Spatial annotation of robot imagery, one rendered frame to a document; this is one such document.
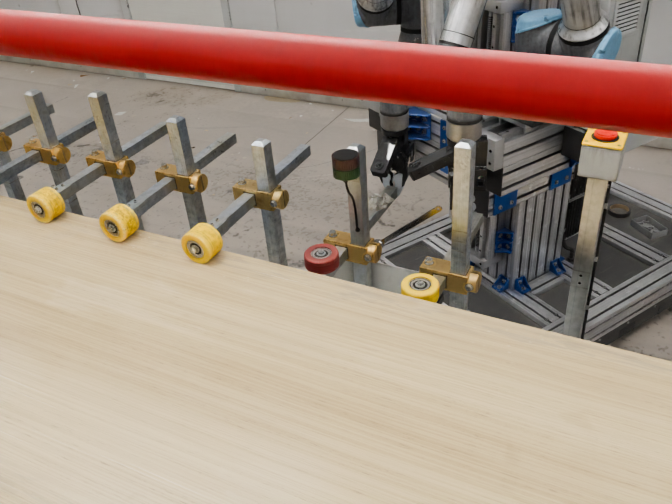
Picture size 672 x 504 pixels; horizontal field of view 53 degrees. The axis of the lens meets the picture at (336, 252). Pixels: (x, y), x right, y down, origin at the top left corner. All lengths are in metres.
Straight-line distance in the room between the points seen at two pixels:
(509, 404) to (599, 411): 0.14
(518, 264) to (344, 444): 1.48
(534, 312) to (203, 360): 1.43
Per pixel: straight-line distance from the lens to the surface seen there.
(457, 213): 1.46
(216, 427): 1.20
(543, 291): 2.56
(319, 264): 1.51
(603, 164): 1.32
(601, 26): 1.77
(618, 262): 2.79
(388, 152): 1.79
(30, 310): 1.59
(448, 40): 1.57
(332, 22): 4.50
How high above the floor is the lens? 1.78
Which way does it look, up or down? 35 degrees down
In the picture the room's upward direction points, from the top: 5 degrees counter-clockwise
